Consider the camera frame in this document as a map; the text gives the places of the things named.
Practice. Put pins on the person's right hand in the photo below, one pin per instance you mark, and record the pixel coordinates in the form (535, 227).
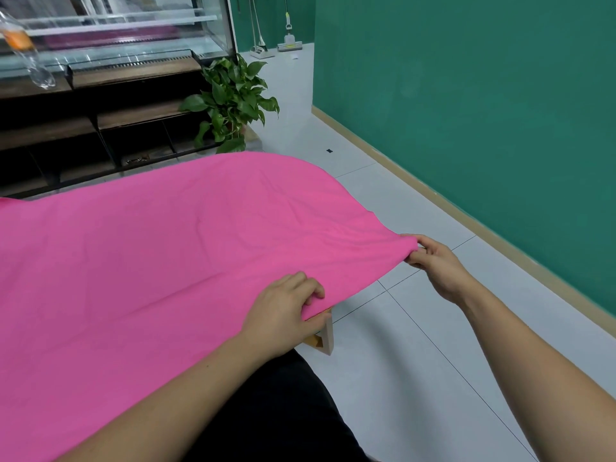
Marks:
(443, 269)

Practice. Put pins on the person's left hand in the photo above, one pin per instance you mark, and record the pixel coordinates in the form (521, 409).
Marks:
(279, 317)

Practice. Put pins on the pink towel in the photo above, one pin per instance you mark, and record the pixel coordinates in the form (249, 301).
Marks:
(144, 274)

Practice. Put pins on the person's right forearm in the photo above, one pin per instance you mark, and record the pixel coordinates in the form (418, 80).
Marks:
(549, 380)

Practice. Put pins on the person's left forearm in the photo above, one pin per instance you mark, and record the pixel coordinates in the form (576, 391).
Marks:
(164, 409)

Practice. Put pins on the wooden table leg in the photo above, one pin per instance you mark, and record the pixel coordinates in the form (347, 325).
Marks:
(325, 334)

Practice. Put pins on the green potted plant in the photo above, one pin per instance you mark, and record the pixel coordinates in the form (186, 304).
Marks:
(231, 101)

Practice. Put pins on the dark wooden shelf cabinet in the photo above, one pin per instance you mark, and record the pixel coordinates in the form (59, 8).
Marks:
(87, 130)

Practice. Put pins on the white mop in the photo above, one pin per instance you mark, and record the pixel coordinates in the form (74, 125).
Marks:
(290, 41)

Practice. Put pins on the glass display case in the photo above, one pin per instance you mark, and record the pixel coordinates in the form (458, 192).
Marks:
(115, 33)

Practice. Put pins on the clear bottle with orange label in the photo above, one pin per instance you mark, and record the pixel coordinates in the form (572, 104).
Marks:
(27, 53)

